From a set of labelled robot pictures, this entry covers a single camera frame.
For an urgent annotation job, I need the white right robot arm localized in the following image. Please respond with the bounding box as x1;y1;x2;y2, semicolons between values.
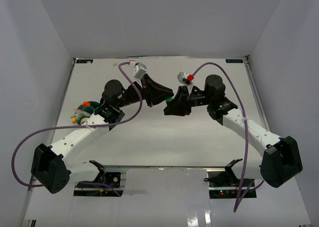
163;72;303;188

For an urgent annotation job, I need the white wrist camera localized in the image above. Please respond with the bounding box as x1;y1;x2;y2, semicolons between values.
129;60;147;81
177;72;194;94

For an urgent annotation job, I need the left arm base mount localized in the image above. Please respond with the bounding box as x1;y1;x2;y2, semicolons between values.
73;172;126;197

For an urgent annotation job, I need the clear tape roll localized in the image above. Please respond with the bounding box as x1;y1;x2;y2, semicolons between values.
80;117;89;125

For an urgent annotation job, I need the left black logo sticker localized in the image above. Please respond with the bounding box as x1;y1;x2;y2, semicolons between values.
76;59;94;64

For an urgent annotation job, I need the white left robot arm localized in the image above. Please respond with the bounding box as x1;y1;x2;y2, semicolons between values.
31;74;173;194

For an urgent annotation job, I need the left aluminium table rail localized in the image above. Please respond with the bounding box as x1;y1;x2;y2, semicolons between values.
18;58;77;227

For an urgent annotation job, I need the teal round divided organizer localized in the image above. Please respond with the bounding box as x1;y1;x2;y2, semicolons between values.
74;101;99;125

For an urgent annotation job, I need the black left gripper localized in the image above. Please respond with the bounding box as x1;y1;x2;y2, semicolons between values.
117;75;175;109

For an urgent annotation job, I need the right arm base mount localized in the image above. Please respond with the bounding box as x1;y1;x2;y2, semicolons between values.
204;159;242;199

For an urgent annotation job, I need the right black logo sticker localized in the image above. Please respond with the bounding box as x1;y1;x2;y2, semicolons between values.
225;59;243;64

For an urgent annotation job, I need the aluminium table rail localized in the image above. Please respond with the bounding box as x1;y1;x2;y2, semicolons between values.
18;58;77;227
244;55;277;150

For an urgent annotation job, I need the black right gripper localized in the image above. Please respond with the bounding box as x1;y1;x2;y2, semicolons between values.
163;85;213;116

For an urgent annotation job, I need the right aluminium table rail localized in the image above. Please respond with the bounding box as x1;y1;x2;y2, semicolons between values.
244;55;277;150

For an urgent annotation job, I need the black highlighter orange cap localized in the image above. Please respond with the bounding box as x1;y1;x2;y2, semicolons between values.
82;101;91;107

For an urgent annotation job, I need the black logo sticker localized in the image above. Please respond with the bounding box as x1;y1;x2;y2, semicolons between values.
76;59;94;64
225;59;243;64

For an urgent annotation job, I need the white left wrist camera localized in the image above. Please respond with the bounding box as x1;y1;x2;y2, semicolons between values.
129;60;147;81

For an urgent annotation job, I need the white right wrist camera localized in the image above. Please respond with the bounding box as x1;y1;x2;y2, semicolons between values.
177;72;194;94

